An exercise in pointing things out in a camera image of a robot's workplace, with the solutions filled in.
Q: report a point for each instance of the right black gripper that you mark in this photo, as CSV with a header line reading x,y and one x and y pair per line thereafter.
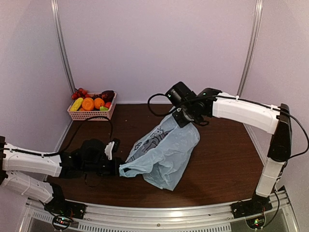
x,y
180,122

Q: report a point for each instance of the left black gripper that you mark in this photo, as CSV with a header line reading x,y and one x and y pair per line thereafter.
x,y
116,167

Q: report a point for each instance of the light blue printed plastic bag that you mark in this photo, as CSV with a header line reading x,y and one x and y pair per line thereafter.
x,y
162,155

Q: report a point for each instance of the red lychee bunch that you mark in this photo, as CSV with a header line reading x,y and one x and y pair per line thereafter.
x,y
80,93

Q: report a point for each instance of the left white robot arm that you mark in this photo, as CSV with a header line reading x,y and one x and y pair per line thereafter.
x,y
16,163

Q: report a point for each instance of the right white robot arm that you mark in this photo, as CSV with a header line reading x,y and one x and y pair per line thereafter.
x,y
274,120

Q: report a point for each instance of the orange fruit in basket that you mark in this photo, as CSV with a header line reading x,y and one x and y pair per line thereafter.
x,y
99,102

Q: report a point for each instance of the pink perforated plastic basket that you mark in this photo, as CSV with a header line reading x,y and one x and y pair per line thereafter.
x,y
82,115

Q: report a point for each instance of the green pear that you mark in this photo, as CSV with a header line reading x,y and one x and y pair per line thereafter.
x,y
103,108

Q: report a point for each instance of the red peach in basket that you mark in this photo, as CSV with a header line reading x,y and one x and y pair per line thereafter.
x,y
108,104

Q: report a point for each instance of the dark purple grapes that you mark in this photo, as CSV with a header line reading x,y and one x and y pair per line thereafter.
x,y
96,96

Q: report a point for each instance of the dark red apple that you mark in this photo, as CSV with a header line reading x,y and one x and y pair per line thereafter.
x,y
107,95

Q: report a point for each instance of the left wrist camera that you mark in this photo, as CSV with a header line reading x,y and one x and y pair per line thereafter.
x,y
111,148

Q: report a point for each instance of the front aluminium rail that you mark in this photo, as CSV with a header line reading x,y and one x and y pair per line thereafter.
x,y
210,218

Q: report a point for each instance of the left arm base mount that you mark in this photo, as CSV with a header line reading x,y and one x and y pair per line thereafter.
x,y
60,206

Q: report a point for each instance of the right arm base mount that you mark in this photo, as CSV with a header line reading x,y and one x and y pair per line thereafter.
x,y
253,206

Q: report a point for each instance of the right aluminium corner post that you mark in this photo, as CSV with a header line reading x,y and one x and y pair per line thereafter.
x,y
257,18

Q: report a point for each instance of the aluminium corner post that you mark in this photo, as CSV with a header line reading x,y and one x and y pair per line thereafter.
x,y
61,44
257,18

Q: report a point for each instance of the left aluminium corner post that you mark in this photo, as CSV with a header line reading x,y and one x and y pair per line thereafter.
x,y
61,44

